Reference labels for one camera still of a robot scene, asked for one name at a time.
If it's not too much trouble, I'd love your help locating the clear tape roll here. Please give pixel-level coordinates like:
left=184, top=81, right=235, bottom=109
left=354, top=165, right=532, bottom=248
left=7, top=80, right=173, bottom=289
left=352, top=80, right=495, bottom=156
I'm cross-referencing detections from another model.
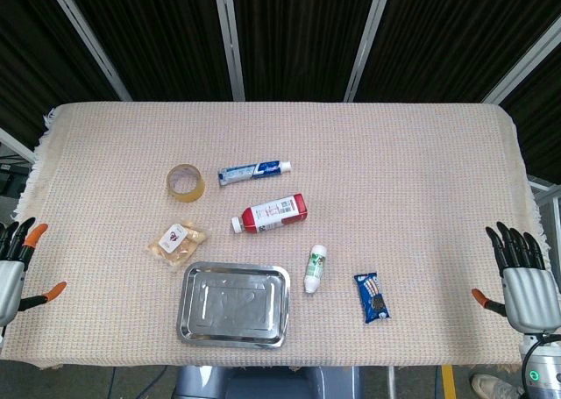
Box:
left=165, top=163, right=207, bottom=203

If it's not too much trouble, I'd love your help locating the pink woven tablecloth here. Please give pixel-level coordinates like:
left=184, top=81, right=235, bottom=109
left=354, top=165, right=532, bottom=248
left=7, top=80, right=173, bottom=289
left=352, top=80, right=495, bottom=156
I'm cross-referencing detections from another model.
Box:
left=0, top=102, right=550, bottom=371

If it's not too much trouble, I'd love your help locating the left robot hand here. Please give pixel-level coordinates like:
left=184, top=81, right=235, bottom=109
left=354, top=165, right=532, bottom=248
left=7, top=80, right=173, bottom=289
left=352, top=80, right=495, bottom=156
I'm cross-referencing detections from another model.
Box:
left=0, top=217, right=68, bottom=328

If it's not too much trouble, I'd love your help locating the blue white toothpaste tube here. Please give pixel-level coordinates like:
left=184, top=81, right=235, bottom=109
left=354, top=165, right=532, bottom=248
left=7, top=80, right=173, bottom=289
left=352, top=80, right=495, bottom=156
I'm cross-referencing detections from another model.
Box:
left=217, top=160, right=293, bottom=187

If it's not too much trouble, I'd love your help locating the beige shoe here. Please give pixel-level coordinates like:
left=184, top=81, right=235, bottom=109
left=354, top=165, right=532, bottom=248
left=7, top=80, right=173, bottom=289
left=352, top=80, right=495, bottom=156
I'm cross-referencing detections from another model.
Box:
left=469, top=373, right=525, bottom=399

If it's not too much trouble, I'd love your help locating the clear bag of snacks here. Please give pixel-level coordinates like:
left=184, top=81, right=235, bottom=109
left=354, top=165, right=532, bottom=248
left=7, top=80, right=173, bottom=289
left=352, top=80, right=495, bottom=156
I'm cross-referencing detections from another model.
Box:
left=146, top=217, right=209, bottom=273

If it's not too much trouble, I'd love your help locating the blue cookie packet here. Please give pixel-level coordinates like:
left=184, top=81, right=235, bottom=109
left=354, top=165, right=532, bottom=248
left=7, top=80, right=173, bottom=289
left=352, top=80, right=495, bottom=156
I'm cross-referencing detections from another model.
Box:
left=353, top=271, right=391, bottom=325

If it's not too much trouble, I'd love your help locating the small white green bottle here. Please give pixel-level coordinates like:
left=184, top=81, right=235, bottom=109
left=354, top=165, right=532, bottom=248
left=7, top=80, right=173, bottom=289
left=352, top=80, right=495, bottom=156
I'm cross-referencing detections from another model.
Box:
left=303, top=244, right=329, bottom=295

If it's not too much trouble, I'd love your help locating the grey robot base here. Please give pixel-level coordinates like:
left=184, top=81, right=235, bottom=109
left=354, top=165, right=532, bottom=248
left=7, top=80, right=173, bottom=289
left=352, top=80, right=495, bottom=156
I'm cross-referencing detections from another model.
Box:
left=173, top=365, right=366, bottom=399

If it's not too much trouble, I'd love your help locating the silver metal tray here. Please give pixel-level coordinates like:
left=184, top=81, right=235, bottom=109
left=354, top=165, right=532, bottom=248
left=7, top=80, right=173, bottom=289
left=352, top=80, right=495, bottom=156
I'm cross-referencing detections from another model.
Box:
left=175, top=260, right=292, bottom=347

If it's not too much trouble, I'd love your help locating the red white drink bottle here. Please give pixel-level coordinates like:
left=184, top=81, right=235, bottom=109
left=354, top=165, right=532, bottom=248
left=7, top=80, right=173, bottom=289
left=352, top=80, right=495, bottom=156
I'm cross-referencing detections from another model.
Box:
left=231, top=192, right=309, bottom=235

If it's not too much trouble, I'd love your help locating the black folding screen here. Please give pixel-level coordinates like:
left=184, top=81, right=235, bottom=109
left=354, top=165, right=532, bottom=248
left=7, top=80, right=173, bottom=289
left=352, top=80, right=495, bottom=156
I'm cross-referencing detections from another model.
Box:
left=0, top=0, right=561, bottom=185

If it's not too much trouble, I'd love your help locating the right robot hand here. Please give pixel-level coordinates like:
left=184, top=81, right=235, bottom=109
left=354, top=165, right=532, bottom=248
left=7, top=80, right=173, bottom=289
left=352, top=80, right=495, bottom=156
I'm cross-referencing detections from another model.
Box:
left=471, top=221, right=561, bottom=333

